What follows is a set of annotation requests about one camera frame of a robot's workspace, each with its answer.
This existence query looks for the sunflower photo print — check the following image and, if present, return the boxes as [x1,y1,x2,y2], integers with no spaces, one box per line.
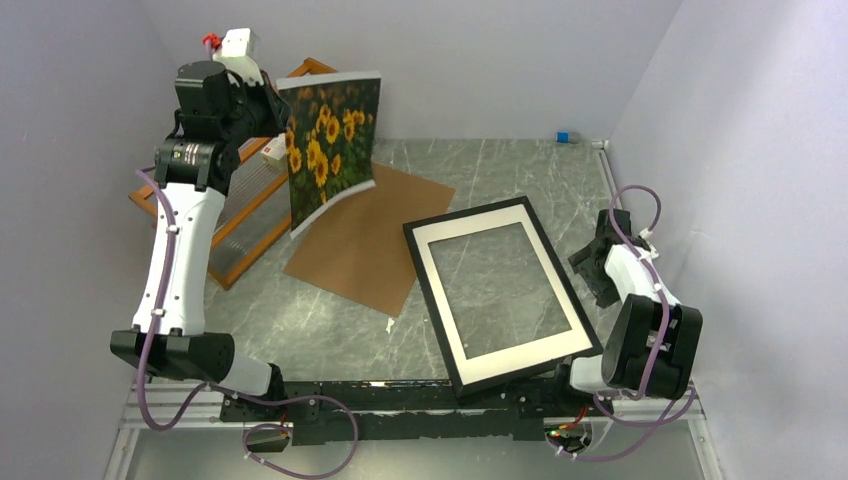
[277,71,382,237]

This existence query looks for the white red medicine box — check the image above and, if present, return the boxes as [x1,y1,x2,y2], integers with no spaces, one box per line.
[260,135,287,171]

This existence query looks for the brown backing board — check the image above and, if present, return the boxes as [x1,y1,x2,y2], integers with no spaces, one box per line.
[284,165,455,317]

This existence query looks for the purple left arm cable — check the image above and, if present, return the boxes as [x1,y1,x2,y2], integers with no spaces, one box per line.
[134,165,360,480]

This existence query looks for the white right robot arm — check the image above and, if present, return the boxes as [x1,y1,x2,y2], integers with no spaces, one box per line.
[549,208,703,415]

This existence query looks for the orange wooden shelf rack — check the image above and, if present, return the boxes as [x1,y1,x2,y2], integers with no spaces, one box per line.
[128,57,339,291]

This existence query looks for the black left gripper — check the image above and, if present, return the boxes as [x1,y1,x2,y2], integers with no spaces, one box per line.
[220,69,294,147]

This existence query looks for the white mat board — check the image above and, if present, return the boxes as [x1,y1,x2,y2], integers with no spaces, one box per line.
[411,203,595,388]

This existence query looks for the blue capped small bottle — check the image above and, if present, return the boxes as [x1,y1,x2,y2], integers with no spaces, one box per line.
[555,131,582,144]

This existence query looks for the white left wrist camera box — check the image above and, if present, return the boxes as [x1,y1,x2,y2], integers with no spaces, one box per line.
[212,28,266,87]

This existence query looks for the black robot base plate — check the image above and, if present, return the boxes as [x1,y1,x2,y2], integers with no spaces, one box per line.
[219,376,602,446]

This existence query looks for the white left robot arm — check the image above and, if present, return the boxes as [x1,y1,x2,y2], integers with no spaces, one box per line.
[110,60,290,420]

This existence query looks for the black picture frame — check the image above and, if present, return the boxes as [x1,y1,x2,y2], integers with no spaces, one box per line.
[402,195,604,399]

